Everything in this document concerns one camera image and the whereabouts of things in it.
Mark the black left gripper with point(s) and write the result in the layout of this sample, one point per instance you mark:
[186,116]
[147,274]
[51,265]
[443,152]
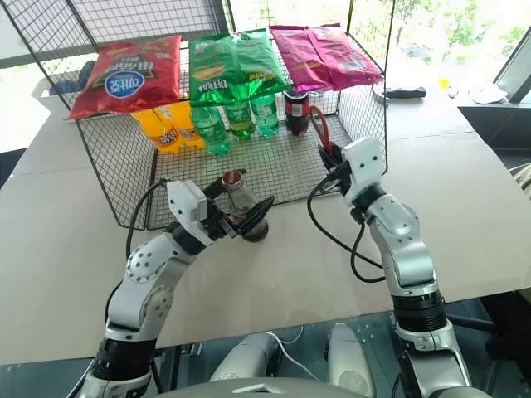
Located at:
[217,221]

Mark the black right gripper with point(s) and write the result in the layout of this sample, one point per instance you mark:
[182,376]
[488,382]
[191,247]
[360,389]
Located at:
[338,178]

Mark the glass bottle with red cap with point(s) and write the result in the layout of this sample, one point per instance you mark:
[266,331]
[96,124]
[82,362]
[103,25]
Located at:
[242,203]

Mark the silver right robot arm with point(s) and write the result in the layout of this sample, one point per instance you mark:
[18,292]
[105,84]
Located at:
[404,244]

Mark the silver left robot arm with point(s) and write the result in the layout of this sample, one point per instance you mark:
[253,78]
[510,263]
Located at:
[143,265]

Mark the dark cola bottle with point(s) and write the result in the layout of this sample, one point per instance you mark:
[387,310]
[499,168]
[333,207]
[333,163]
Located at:
[296,112]

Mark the green soda bottle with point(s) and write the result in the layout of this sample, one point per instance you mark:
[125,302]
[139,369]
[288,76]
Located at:
[213,132]
[240,120]
[265,116]

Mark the orange soda bottle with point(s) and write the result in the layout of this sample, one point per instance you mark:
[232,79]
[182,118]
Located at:
[186,124]
[159,132]

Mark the flat black device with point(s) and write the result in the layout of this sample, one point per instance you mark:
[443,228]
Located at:
[404,93]

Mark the magenta chip bag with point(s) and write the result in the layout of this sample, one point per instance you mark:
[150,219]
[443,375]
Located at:
[348,58]
[296,58]

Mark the green chip bag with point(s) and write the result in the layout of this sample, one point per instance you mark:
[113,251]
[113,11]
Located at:
[211,70]
[259,62]

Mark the yellow cup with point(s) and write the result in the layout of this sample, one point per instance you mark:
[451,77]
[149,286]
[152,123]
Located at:
[444,83]

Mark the silver robot left leg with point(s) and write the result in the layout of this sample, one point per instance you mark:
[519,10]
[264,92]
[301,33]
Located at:
[249,356]

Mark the silver robot leg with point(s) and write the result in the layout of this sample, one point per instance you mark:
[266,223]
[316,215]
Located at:
[350,356]
[249,356]

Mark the red chip bag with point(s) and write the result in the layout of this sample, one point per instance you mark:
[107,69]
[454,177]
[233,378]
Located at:
[124,79]

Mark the white crumpled object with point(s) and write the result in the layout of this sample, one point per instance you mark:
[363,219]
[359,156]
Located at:
[489,97]

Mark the grey robot torso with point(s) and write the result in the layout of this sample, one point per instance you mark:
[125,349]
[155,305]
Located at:
[265,389]

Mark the silver robot right leg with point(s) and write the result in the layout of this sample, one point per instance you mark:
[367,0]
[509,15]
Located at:
[350,356]

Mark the dark monitor panel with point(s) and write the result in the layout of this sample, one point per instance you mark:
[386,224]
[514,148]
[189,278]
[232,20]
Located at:
[516,74]

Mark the dark blue cloth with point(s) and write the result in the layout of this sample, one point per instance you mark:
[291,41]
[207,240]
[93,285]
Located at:
[68,85]

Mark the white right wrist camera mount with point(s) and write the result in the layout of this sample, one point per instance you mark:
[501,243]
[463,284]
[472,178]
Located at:
[365,166]

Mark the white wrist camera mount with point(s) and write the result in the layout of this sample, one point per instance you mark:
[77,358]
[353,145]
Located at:
[365,166]
[184,203]

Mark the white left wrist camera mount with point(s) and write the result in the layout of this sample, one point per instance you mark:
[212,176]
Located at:
[184,203]

